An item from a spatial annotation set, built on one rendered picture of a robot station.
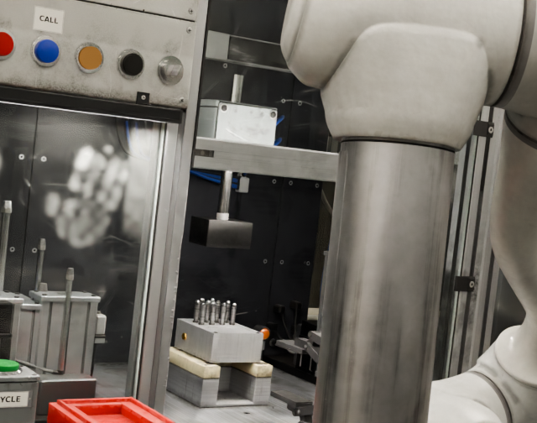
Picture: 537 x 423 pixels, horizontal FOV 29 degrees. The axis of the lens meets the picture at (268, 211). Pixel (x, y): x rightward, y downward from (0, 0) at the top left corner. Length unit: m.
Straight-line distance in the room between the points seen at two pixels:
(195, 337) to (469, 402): 0.59
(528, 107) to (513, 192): 0.12
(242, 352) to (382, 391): 0.86
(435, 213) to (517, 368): 0.48
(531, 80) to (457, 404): 0.49
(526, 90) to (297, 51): 0.20
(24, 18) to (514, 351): 0.74
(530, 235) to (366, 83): 0.29
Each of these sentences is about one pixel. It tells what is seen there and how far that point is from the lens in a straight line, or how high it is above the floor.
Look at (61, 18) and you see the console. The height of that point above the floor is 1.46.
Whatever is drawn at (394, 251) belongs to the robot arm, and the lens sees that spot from 0.88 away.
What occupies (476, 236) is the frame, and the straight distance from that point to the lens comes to 1.85.
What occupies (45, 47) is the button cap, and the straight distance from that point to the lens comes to 1.38.
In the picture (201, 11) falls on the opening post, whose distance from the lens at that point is 1.51.
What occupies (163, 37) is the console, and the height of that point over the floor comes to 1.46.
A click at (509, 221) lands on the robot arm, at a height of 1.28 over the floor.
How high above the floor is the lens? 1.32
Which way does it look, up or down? 3 degrees down
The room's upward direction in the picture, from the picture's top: 6 degrees clockwise
